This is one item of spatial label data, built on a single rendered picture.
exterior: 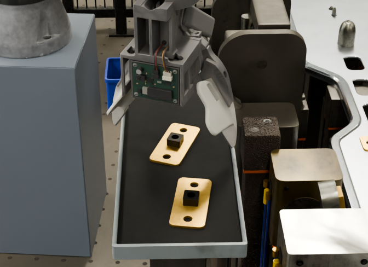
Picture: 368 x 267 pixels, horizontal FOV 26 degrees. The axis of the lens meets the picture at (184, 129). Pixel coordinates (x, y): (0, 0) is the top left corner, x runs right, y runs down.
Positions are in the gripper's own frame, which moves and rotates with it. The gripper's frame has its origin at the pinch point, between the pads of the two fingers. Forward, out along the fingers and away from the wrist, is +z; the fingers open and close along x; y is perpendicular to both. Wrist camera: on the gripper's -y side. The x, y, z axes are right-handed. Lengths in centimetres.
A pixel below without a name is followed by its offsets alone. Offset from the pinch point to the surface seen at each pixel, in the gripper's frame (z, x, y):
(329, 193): 7.5, 18.6, -4.1
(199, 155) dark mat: 1.8, 3.4, 1.0
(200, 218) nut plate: 1.5, 7.3, 12.4
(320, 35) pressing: 18, 6, -67
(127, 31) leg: 47, -54, -110
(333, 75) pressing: 17, 12, -51
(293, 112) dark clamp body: 9.8, 9.7, -24.6
